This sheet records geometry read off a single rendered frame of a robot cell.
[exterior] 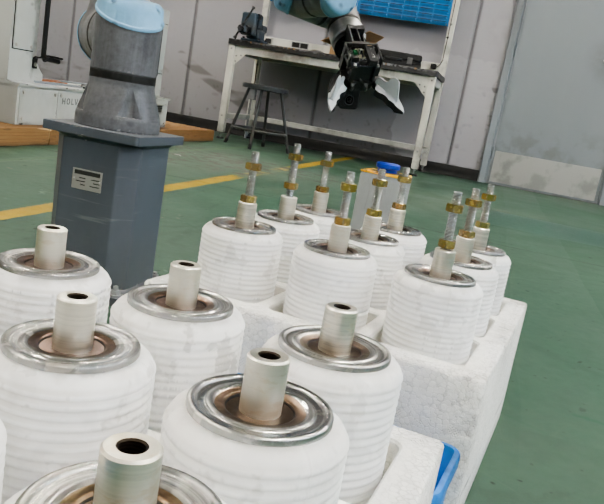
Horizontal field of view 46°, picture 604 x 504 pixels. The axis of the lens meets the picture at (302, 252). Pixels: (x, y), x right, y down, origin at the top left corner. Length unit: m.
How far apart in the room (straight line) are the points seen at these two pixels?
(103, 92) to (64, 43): 5.96
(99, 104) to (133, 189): 0.15
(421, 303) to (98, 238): 0.72
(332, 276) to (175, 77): 5.97
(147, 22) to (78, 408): 0.99
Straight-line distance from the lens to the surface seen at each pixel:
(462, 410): 0.72
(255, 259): 0.80
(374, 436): 0.46
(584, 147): 6.06
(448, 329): 0.74
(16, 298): 0.55
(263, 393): 0.36
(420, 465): 0.52
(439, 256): 0.75
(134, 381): 0.40
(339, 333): 0.46
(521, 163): 6.03
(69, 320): 0.41
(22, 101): 3.50
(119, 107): 1.29
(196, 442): 0.34
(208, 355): 0.49
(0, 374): 0.40
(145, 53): 1.31
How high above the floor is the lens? 0.41
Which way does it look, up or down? 12 degrees down
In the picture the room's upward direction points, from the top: 10 degrees clockwise
